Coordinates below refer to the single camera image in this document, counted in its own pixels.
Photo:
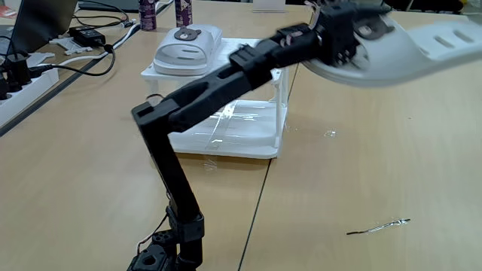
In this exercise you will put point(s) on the white bear slipper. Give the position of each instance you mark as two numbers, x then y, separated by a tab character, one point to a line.
188	56
414	56

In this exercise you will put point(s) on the white plastic open box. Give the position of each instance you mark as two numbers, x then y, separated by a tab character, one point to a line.
244	128

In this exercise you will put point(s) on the black chair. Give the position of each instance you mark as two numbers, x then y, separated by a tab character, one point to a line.
425	4

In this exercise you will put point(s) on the white stand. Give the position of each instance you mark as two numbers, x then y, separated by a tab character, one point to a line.
269	5

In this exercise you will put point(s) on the clear tape scrap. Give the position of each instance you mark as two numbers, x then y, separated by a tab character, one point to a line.
330	133

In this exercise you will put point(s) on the purple can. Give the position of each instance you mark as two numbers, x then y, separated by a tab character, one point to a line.
183	13
147	15

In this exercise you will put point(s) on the thin tape strip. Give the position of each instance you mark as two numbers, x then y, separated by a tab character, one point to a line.
380	226

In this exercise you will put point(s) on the dark flat device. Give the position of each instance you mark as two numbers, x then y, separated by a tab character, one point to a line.
109	3

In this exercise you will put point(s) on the black power adapter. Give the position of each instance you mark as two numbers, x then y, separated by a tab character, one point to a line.
86	35

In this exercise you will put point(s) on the white printed part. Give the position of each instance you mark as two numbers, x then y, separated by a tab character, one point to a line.
69	45

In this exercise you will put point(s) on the dark laptop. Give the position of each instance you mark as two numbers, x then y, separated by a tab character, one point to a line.
41	22

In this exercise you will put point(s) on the white flat piece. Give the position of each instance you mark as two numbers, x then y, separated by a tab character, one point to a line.
39	58

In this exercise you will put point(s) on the white power strip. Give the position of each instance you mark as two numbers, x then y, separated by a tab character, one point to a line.
26	94

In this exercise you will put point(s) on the black plug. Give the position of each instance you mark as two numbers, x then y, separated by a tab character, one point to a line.
3	88
17	71

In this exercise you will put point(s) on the red flat item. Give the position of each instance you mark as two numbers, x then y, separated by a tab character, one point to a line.
7	11

